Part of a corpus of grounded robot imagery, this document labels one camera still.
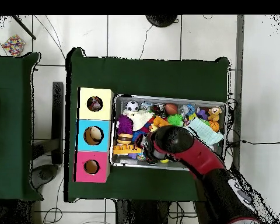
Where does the purple spiky toy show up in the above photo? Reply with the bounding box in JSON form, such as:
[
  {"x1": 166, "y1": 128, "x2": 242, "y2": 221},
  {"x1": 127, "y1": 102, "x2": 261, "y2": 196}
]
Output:
[{"x1": 116, "y1": 114, "x2": 134, "y2": 135}]

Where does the small brown football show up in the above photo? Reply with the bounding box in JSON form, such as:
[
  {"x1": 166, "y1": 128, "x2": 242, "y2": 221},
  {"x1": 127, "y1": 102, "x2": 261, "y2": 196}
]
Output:
[{"x1": 164, "y1": 103, "x2": 179, "y2": 116}]

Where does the colourful patterned cloth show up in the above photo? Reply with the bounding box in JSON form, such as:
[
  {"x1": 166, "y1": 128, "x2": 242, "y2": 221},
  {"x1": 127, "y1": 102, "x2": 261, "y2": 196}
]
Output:
[
  {"x1": 87, "y1": 96, "x2": 103, "y2": 112},
  {"x1": 1, "y1": 34, "x2": 26, "y2": 57}
]

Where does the thin black cable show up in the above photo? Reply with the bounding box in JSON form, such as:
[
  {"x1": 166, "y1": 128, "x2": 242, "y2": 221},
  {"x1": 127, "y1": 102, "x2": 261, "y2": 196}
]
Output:
[{"x1": 241, "y1": 139, "x2": 280, "y2": 145}]

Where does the wooden box with three holes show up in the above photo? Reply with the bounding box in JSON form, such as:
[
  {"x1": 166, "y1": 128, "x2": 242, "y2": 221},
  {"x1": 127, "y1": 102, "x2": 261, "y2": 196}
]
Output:
[{"x1": 73, "y1": 87, "x2": 115, "y2": 183}]

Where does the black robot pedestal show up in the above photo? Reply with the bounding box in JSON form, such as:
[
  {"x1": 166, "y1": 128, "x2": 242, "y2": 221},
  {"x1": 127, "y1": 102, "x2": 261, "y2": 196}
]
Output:
[{"x1": 115, "y1": 199, "x2": 171, "y2": 224}]

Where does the mint green cloth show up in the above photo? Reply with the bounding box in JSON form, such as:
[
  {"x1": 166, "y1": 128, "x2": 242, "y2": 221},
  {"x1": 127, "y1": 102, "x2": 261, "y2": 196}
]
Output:
[{"x1": 184, "y1": 116, "x2": 224, "y2": 145}]

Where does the grey rounded object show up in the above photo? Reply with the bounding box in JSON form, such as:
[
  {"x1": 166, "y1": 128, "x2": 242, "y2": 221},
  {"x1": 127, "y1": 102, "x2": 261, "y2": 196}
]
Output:
[{"x1": 29, "y1": 163, "x2": 60, "y2": 190}]

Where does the silver mesh bin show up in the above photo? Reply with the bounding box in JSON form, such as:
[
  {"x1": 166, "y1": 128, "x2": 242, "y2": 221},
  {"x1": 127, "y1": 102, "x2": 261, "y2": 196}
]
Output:
[{"x1": 109, "y1": 93, "x2": 228, "y2": 173}]

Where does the small brown teddy bear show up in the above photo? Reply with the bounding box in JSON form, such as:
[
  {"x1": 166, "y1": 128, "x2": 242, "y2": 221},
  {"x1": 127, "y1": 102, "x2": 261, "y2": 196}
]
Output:
[{"x1": 207, "y1": 106, "x2": 223, "y2": 122}]

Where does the green spiky ball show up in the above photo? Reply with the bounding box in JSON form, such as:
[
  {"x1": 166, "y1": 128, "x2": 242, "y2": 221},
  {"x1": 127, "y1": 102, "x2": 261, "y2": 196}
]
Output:
[{"x1": 167, "y1": 113, "x2": 184, "y2": 127}]

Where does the black round object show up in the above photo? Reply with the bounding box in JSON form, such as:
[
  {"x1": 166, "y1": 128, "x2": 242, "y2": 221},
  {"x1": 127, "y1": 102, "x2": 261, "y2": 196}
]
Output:
[{"x1": 145, "y1": 15, "x2": 179, "y2": 28}]

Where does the toy burger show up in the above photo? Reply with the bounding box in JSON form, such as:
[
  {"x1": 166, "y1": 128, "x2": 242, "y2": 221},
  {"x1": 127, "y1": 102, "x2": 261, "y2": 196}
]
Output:
[{"x1": 116, "y1": 132, "x2": 134, "y2": 145}]

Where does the small soccer ball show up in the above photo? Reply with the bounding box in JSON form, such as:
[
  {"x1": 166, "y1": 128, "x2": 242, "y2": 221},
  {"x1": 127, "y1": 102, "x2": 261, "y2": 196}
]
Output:
[{"x1": 125, "y1": 100, "x2": 140, "y2": 112}]

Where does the cream yellow cloth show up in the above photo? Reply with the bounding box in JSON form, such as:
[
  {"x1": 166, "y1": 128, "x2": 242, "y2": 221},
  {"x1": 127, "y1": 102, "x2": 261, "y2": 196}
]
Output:
[{"x1": 122, "y1": 109, "x2": 155, "y2": 131}]

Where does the black rod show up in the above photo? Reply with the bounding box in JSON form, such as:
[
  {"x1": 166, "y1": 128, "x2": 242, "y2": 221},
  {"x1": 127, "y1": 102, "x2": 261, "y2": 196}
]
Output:
[{"x1": 11, "y1": 15, "x2": 37, "y2": 40}]

